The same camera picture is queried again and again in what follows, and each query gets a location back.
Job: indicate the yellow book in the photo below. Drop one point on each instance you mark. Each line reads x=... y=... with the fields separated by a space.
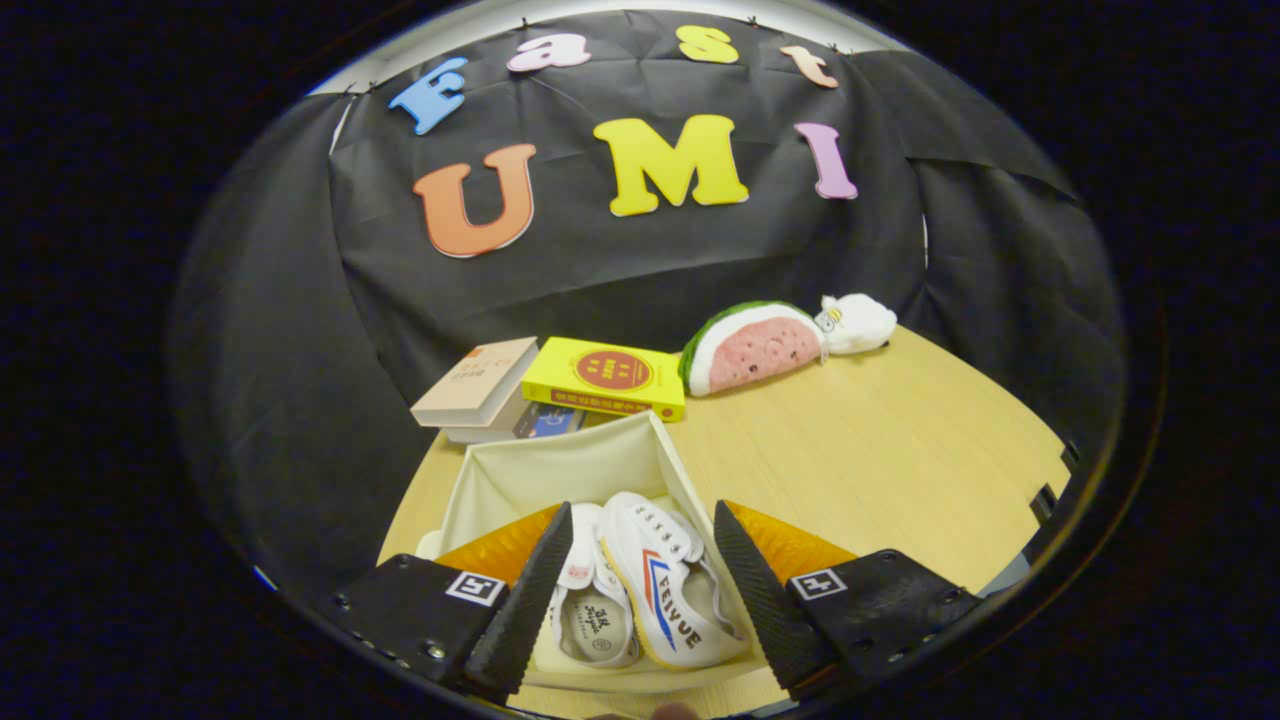
x=610 y=375

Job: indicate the black table edge clip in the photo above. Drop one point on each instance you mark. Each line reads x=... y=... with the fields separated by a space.
x=1045 y=500
x=1070 y=455

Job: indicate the white canvas shoe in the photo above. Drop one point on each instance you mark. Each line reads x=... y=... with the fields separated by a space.
x=592 y=620
x=665 y=590

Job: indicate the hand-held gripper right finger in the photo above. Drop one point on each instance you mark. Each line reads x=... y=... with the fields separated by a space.
x=765 y=600

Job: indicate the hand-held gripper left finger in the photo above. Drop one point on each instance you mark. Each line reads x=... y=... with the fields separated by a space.
x=525 y=600

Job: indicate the tan cover book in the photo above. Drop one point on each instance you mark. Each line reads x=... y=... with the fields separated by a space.
x=480 y=380

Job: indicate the white plush toy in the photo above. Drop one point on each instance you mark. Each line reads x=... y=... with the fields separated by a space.
x=860 y=322

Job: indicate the beige fabric storage box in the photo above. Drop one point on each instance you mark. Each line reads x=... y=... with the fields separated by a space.
x=560 y=470

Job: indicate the blue cover book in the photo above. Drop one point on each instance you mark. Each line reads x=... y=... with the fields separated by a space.
x=550 y=420

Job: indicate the watermelon slice plush toy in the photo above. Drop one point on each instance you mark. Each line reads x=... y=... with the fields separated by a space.
x=755 y=350

